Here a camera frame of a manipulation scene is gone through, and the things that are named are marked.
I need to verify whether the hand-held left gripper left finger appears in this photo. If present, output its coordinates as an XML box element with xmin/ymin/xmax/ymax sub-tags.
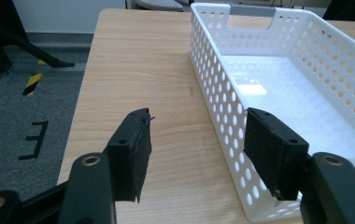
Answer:
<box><xmin>103</xmin><ymin>107</ymin><xmax>156</xmax><ymax>203</ymax></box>

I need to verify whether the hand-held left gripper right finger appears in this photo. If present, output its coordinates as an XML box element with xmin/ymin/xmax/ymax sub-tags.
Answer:
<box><xmin>243</xmin><ymin>107</ymin><xmax>310</xmax><ymax>202</ymax></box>

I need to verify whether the white perforated plastic basket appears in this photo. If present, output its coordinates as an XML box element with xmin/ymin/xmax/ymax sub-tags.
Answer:
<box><xmin>188</xmin><ymin>2</ymin><xmax>355</xmax><ymax>223</ymax></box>

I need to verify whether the black tape floor mark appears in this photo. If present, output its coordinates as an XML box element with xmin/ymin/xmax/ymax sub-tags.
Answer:
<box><xmin>18</xmin><ymin>120</ymin><xmax>50</xmax><ymax>161</ymax></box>

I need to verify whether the yellow black hazard tape strip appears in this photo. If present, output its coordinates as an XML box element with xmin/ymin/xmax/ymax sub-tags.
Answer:
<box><xmin>21</xmin><ymin>72</ymin><xmax>44</xmax><ymax>97</ymax></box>

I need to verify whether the grey chair base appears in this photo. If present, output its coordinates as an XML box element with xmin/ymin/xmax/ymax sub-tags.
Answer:
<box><xmin>134</xmin><ymin>0</ymin><xmax>185</xmax><ymax>12</ymax></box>

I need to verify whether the black metal stand leg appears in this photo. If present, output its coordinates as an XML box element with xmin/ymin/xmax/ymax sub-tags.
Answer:
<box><xmin>0</xmin><ymin>0</ymin><xmax>76</xmax><ymax>73</ymax></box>

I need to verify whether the dark chair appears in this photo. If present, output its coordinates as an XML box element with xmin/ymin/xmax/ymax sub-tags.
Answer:
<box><xmin>321</xmin><ymin>0</ymin><xmax>355</xmax><ymax>23</ymax></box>

